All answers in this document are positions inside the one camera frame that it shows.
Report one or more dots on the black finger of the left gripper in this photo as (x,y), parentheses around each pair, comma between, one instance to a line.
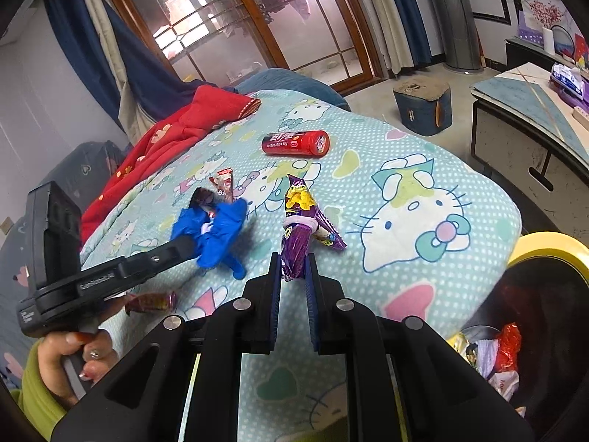
(145,265)

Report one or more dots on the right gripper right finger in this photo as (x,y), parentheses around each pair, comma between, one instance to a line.
(404,382)

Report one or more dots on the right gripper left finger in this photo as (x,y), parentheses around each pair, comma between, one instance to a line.
(181,382)

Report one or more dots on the blue plastic glove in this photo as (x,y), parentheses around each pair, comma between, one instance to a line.
(213,237)

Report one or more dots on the red long snack wrapper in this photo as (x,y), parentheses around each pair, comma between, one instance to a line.
(223,191)

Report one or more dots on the purple snack wrapper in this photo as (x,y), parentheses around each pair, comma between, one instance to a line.
(303,222)

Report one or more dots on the red cylindrical snack can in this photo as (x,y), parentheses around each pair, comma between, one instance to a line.
(314,144)

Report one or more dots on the green left sleeve forearm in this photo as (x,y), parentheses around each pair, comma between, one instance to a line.
(35,400)

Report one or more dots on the yellow rim trash bin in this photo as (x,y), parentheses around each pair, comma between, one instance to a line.
(544,291)

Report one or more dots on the small red candy wrapper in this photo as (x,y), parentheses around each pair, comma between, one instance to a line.
(152,302)

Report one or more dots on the hello kitty bed sheet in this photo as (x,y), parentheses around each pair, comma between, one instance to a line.
(425,235)

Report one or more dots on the red blanket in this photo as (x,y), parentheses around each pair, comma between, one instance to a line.
(210,108)

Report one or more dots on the blue beige curtain left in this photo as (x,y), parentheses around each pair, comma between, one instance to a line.
(125,78)

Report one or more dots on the blue beige curtain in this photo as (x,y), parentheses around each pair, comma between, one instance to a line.
(125,78)
(401,34)

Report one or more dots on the wooden glass sliding door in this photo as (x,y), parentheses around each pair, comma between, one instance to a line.
(225,41)

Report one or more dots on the blue square stool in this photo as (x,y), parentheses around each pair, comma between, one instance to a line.
(424,104)

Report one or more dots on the silver tower air conditioner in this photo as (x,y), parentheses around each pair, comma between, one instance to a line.
(458,34)

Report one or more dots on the purple tissue pack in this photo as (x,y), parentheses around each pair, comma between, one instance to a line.
(570,81)

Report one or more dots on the blue beige curtain right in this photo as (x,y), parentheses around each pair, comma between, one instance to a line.
(401,34)

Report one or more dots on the black tv cabinet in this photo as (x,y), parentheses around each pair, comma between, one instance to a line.
(519,52)

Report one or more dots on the purple box on cabinet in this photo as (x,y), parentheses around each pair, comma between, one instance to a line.
(529,29)

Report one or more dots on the round blue plate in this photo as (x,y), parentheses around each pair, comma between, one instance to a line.
(564,44)

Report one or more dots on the red picture card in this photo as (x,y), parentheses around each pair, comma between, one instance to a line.
(581,54)

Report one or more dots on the white vase red blossoms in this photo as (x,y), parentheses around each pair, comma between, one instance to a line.
(548,15)

